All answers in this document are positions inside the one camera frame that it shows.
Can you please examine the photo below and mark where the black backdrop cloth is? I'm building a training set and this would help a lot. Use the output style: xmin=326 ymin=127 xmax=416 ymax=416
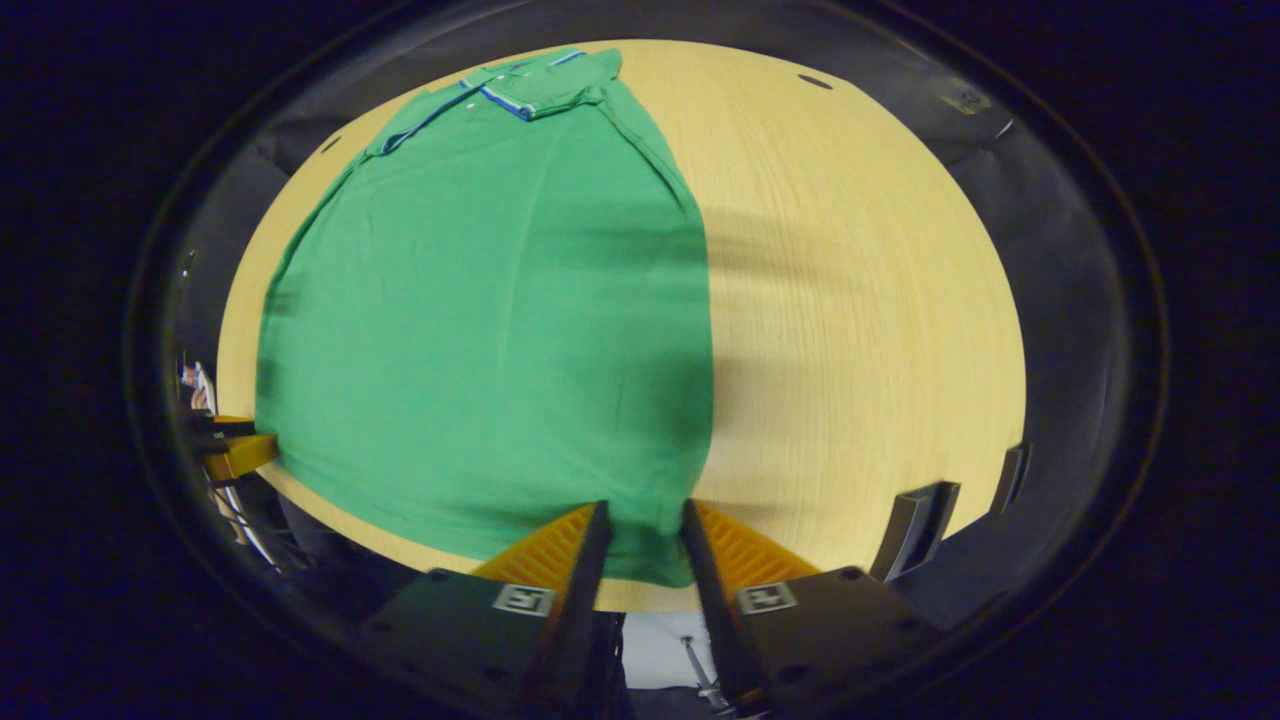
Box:
xmin=160 ymin=15 xmax=1136 ymax=651

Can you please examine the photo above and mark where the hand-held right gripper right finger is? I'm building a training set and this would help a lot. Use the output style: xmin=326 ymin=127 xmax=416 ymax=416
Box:
xmin=679 ymin=497 xmax=942 ymax=720

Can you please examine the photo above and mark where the silver metal rod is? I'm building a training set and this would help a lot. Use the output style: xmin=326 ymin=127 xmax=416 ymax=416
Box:
xmin=682 ymin=635 xmax=726 ymax=713

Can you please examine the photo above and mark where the green T-shirt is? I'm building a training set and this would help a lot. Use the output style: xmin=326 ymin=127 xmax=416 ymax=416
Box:
xmin=255 ymin=47 xmax=717 ymax=589

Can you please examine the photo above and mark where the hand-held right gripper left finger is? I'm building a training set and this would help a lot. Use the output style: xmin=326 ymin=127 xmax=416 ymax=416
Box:
xmin=355 ymin=499 xmax=614 ymax=720

